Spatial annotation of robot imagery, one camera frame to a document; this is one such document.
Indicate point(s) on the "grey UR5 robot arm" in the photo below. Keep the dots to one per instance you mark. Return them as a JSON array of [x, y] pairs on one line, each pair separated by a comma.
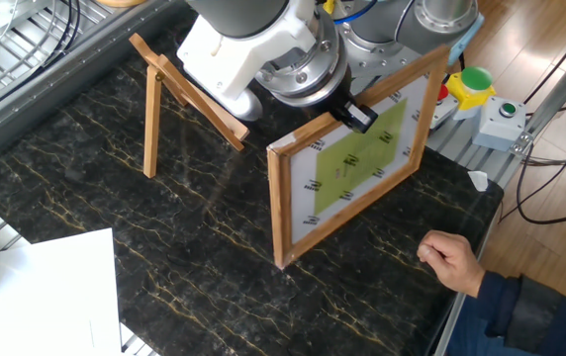
[[303, 64]]

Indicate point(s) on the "grey box red button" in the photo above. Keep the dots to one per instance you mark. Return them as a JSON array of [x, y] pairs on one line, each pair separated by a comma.
[[443, 111]]

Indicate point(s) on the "wooden easel stand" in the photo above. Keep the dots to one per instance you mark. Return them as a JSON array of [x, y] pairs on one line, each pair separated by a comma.
[[152, 128]]

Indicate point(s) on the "person's right hand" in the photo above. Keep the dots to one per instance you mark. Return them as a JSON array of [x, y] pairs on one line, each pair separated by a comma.
[[453, 262]]

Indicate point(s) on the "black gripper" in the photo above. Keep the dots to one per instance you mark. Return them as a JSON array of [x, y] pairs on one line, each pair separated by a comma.
[[337, 101]]

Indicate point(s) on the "blue jeans leg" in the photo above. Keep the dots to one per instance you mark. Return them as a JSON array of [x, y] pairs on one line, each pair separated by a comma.
[[471, 331]]

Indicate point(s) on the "white tape scrap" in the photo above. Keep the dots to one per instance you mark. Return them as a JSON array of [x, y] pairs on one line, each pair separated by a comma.
[[479, 180]]

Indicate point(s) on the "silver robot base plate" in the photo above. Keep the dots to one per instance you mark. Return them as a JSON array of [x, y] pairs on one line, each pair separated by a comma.
[[377, 64]]

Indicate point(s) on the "grey aluminium post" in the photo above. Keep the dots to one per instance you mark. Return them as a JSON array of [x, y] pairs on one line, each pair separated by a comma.
[[560, 91]]

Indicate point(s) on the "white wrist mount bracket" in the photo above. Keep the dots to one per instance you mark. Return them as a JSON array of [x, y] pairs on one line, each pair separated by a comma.
[[243, 59]]

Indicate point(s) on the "grey box green button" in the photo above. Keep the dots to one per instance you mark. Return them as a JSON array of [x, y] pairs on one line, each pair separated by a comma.
[[498, 126]]

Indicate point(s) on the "white paper sheet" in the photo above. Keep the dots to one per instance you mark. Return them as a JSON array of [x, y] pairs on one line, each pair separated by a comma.
[[40, 301], [1, 264]]

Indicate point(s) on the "round wooden stand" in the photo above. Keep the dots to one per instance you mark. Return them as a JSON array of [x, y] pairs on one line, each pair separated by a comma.
[[120, 3]]

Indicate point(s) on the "yellow box green mushroom button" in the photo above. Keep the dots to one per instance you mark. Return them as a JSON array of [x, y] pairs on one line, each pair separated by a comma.
[[471, 86]]

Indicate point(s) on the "yellow plastic clip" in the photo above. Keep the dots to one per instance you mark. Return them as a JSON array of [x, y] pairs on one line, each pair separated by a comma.
[[329, 7]]

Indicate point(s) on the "wooden photo frame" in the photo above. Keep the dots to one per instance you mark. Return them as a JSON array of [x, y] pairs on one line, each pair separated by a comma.
[[352, 168]]

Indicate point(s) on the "person's right forearm dark sleeve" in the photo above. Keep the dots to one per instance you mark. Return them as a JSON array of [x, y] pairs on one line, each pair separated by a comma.
[[535, 316]]

